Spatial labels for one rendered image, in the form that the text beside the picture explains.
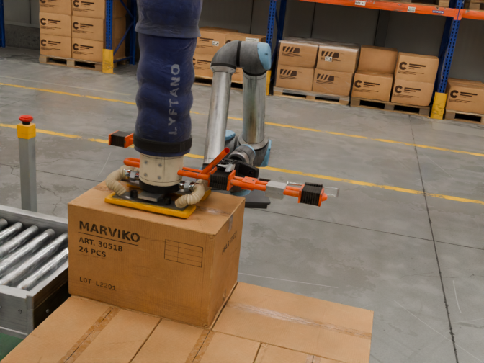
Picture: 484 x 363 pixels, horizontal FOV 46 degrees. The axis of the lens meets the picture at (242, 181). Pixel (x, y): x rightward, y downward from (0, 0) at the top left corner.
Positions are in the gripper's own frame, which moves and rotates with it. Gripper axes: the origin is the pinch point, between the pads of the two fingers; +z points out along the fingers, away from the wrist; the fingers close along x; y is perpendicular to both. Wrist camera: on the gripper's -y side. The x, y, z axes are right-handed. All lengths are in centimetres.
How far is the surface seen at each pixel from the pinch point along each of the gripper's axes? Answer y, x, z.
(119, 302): 34, -51, 21
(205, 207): 8.1, -13.7, -0.9
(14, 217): 116, -52, -29
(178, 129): 18.7, 18.4, 6.7
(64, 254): 76, -54, -8
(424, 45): -104, -16, -844
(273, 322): -26, -54, 7
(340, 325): -52, -54, -1
